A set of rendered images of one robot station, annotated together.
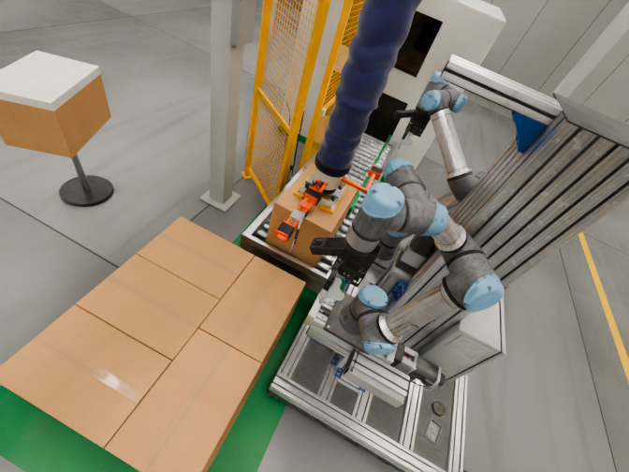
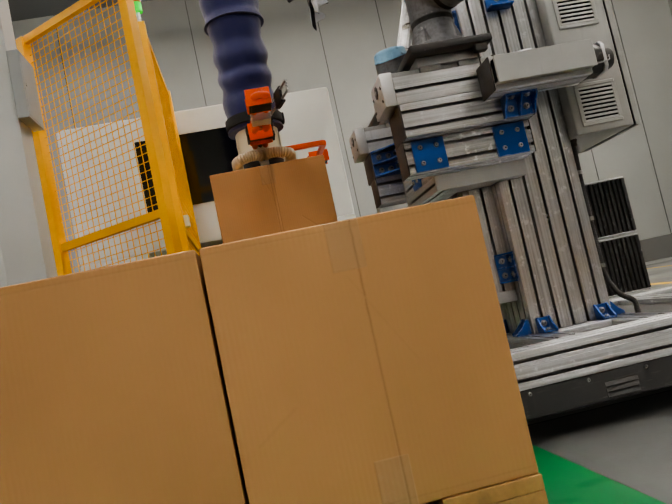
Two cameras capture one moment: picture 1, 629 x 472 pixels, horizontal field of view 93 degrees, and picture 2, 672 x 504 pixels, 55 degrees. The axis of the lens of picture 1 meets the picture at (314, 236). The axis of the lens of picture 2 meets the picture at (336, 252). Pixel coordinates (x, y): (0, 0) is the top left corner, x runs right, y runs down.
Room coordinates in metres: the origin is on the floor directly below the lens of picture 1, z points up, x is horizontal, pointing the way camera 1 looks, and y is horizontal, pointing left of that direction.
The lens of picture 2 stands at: (-0.85, 0.53, 0.43)
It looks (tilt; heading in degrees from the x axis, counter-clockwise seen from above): 4 degrees up; 345
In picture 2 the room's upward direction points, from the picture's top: 12 degrees counter-clockwise
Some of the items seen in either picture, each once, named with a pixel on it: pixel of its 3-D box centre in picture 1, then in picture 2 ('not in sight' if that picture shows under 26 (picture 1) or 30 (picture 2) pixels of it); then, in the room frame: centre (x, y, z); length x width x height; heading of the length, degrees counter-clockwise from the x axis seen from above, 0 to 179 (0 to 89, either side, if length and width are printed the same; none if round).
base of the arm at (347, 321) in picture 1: (358, 315); (435, 38); (0.73, -0.31, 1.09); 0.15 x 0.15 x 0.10
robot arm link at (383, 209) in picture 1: (378, 212); not in sight; (0.51, -0.11, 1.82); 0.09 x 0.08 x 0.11; 112
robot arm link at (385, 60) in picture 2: (396, 229); (393, 67); (1.23, -0.39, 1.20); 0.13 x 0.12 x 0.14; 142
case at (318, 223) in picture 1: (314, 213); (277, 232); (1.62, 0.06, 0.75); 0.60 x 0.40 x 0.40; 172
